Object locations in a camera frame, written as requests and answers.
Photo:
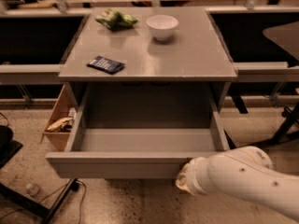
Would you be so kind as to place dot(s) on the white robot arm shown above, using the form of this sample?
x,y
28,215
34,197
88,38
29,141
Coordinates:
x,y
246,173

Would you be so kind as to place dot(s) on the clear plastic bottle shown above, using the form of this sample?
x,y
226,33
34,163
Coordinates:
x,y
32,189

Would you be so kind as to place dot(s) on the grey top drawer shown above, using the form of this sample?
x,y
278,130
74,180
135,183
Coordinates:
x,y
146,136

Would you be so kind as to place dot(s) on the wooden box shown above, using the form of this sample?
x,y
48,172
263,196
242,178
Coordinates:
x,y
64,107

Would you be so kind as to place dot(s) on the dark blue snack packet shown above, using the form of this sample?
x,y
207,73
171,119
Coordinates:
x,y
105,65

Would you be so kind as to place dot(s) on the black floor stand right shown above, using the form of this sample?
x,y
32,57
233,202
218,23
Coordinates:
x,y
258,124

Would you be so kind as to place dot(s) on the grey drawer cabinet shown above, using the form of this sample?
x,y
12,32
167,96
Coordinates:
x,y
193,53

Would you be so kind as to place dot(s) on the black floor stand left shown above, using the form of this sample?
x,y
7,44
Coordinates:
x,y
7,151

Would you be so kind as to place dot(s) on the padded gripper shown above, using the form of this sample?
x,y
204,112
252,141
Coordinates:
x,y
195,175

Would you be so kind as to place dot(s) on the crumpled tan snack bag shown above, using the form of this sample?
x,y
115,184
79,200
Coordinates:
x,y
58,125

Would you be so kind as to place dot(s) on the grey rail frame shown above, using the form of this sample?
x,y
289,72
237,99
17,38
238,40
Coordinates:
x,y
49,73

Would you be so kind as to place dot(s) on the white bowl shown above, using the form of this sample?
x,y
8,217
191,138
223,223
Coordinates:
x,y
161,27

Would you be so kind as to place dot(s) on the black floor stand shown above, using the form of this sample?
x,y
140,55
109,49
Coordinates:
x,y
7,151
258,124

